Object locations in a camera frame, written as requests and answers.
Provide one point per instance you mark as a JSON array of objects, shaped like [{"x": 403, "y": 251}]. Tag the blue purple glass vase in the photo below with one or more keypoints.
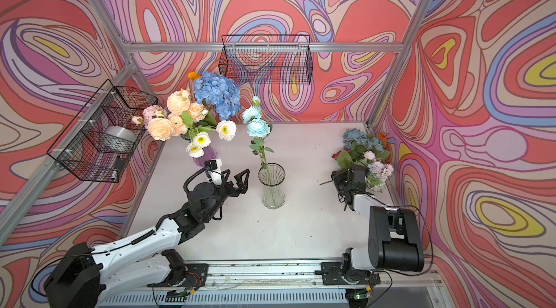
[{"x": 208, "y": 154}]

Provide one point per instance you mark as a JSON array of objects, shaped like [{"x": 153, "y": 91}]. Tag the black wire basket left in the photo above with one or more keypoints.
[{"x": 81, "y": 151}]

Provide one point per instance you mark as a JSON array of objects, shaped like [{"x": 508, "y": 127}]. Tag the white yellow-centred poppy stem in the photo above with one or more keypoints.
[{"x": 199, "y": 139}]

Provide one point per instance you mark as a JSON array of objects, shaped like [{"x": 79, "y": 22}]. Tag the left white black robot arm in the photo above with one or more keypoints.
[{"x": 87, "y": 276}]

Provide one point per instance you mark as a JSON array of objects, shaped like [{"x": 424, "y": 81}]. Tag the lilac white mixed bouquet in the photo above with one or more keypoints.
[{"x": 379, "y": 172}]

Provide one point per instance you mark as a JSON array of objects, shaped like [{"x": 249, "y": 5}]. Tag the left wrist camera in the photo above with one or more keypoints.
[{"x": 215, "y": 169}]

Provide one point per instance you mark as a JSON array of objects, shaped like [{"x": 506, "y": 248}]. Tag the black wire basket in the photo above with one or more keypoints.
[
  {"x": 257, "y": 59},
  {"x": 81, "y": 151}
]

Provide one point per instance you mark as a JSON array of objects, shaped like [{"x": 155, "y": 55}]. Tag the black wire basket back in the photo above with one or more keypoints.
[{"x": 257, "y": 59}]

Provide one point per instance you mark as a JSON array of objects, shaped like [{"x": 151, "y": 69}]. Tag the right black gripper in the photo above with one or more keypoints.
[{"x": 343, "y": 180}]

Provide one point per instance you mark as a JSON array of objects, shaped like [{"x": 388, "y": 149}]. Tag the pale blue rose stem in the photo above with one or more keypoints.
[{"x": 258, "y": 128}]

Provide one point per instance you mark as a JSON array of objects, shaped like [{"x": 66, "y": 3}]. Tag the red sunflower stem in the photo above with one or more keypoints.
[{"x": 336, "y": 155}]

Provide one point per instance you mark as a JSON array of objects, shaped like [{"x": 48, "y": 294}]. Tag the orange poppy flower stem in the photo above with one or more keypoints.
[{"x": 192, "y": 78}]

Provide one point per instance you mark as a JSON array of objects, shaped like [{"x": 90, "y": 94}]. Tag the cream rose flower stem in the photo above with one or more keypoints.
[{"x": 179, "y": 101}]

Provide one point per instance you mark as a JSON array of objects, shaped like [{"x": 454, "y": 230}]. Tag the peach rose flower stem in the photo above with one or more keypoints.
[{"x": 163, "y": 129}]

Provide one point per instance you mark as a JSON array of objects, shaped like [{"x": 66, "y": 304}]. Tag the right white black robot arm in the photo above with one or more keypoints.
[{"x": 394, "y": 238}]

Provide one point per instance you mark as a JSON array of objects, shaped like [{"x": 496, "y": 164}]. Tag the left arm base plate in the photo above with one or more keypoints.
[{"x": 189, "y": 276}]

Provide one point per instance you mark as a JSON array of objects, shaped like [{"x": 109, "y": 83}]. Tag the orange gerbera flower stem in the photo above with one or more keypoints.
[{"x": 383, "y": 139}]

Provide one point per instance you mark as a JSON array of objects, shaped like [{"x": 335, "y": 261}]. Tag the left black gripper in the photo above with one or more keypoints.
[{"x": 230, "y": 182}]

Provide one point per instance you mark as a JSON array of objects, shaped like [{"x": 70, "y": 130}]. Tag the teal white bouquet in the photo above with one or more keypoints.
[{"x": 355, "y": 144}]

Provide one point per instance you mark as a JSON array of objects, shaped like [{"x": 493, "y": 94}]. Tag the blue hydrangea flower stem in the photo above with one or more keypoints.
[{"x": 220, "y": 92}]

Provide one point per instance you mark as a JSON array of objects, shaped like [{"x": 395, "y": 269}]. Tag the white tape roll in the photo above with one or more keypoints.
[{"x": 118, "y": 136}]

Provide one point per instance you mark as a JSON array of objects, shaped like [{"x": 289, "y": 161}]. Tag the small black device in basket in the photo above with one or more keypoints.
[{"x": 119, "y": 164}]

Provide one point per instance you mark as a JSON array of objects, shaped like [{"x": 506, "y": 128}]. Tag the clear ribbed glass vase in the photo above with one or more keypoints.
[{"x": 272, "y": 178}]

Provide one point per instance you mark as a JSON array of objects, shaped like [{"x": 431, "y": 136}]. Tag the pink rose flower stem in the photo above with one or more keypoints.
[{"x": 148, "y": 114}]

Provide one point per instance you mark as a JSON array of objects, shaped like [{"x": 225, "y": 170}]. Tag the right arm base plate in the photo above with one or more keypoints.
[{"x": 336, "y": 274}]

